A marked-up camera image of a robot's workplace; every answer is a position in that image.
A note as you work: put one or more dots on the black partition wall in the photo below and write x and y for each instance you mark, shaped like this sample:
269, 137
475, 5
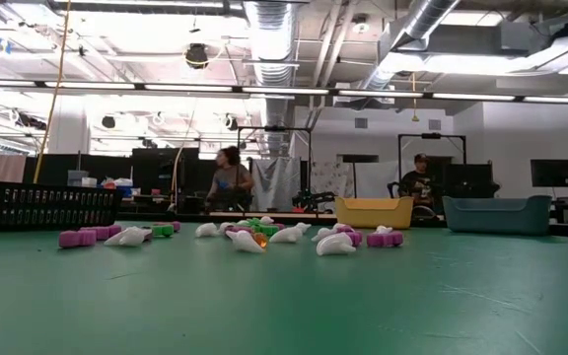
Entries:
165, 167

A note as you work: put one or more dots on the pink skeleton figurine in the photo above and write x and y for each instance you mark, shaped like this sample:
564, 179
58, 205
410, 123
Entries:
77, 239
101, 231
347, 229
174, 226
279, 226
355, 239
237, 229
385, 239

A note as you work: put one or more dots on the LED light bar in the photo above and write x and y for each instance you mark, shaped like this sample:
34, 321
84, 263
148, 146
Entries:
284, 91

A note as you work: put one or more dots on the black computer monitor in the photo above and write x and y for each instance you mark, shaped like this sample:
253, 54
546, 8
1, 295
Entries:
469, 180
552, 172

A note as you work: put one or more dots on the black frame stand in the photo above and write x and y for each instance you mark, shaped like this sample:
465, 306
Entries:
432, 135
274, 128

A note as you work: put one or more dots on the grey storage box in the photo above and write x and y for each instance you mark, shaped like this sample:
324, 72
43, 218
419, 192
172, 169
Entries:
77, 177

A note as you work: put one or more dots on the silver ventilation duct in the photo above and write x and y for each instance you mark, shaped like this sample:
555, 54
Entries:
271, 49
422, 20

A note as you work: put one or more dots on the black round ceiling fixture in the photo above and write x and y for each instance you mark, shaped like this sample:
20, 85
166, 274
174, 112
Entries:
196, 55

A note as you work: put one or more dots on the white column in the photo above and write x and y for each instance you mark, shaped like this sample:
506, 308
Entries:
69, 130

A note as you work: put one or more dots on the yellow plastic tub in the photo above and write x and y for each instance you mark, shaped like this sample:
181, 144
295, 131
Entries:
373, 214

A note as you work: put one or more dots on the grey tarp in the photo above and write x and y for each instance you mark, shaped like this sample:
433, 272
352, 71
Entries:
276, 182

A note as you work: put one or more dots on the black slotted basket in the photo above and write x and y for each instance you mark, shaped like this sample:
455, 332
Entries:
47, 207

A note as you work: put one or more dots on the person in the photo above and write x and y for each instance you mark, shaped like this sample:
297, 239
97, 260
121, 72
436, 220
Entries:
230, 177
417, 185

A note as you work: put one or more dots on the blue-grey plastic tub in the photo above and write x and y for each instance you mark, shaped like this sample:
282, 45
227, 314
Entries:
496, 219

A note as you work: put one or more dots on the black neighbouring robot arm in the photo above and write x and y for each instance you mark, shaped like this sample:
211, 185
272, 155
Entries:
313, 199

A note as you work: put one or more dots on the orange translucent pumpkin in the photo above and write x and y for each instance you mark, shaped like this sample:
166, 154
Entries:
260, 240

